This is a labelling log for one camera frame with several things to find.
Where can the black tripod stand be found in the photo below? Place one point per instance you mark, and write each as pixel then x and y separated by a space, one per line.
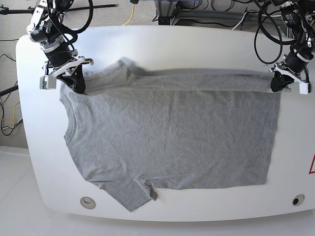
pixel 19 11

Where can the grey T-shirt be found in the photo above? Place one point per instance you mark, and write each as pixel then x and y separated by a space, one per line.
pixel 132 132

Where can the red triangle warning sticker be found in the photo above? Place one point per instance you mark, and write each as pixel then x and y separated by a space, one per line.
pixel 312 168

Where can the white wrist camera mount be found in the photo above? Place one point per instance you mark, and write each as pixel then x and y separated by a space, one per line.
pixel 49 80

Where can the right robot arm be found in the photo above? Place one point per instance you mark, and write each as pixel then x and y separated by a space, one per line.
pixel 56 41

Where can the table grommet hole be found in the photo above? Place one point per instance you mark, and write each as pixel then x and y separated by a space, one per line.
pixel 87 203
pixel 298 200

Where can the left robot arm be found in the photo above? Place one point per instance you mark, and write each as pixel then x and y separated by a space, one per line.
pixel 299 17

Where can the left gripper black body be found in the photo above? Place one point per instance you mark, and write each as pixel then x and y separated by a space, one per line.
pixel 297 61

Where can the aluminium frame stand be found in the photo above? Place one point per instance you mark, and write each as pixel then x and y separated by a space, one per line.
pixel 234 14

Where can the left table grommet hole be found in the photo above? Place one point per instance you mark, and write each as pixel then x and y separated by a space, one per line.
pixel 87 203

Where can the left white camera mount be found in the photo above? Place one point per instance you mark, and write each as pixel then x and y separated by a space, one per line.
pixel 305 86

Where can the right table grommet hole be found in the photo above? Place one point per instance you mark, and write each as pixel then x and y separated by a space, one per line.
pixel 298 200

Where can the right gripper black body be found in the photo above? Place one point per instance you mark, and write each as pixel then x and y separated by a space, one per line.
pixel 58 58

